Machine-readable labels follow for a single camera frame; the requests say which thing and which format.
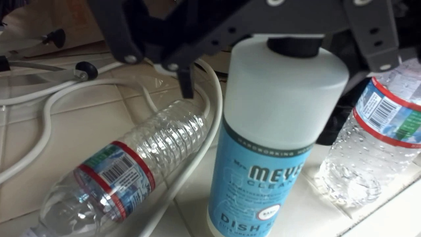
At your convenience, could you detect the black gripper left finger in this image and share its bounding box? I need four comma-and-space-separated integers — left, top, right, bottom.
87, 0, 241, 101

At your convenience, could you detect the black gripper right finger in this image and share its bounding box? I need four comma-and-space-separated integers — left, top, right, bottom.
317, 0, 403, 145

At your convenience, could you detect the blue label dish soap bottle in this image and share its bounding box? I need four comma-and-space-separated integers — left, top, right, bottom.
205, 35, 352, 237

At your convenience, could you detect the upright clear water bottle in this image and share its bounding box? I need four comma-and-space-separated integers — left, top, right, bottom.
313, 58, 421, 214

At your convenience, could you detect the empty clear water bottle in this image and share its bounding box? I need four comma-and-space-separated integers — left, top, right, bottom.
19, 99, 212, 237

